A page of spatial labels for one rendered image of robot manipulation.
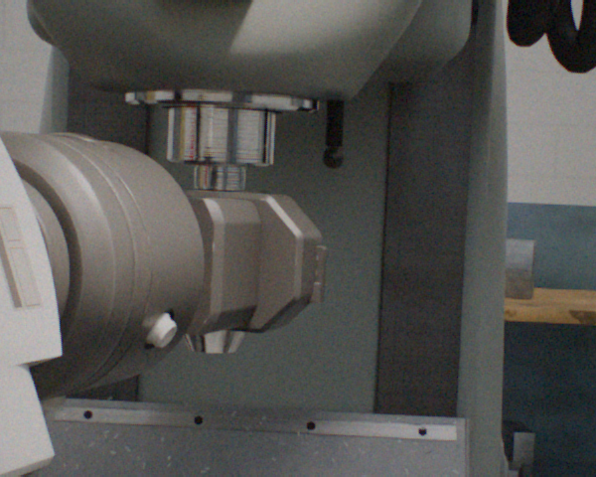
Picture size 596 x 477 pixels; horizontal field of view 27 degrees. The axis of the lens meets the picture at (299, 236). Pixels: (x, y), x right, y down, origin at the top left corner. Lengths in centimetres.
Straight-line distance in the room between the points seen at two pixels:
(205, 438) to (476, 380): 21
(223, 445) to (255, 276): 45
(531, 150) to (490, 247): 386
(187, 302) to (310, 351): 51
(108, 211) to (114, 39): 11
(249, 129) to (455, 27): 17
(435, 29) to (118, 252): 32
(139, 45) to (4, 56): 447
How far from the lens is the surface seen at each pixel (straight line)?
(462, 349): 94
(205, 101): 51
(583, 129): 485
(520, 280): 426
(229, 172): 54
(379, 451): 93
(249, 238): 47
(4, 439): 32
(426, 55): 66
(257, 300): 49
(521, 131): 481
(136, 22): 47
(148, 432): 94
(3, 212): 35
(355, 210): 92
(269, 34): 47
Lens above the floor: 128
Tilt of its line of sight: 3 degrees down
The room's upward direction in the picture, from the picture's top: 3 degrees clockwise
